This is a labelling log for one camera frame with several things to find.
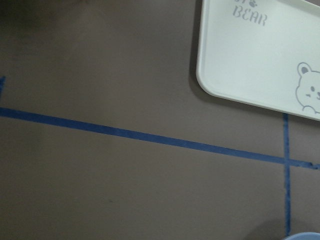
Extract blue plate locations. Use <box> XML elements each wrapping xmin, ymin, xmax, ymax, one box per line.
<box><xmin>285</xmin><ymin>232</ymin><xmax>320</xmax><ymax>240</ymax></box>

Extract cream bear tray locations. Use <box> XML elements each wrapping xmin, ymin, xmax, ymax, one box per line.
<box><xmin>196</xmin><ymin>0</ymin><xmax>320</xmax><ymax>120</ymax></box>

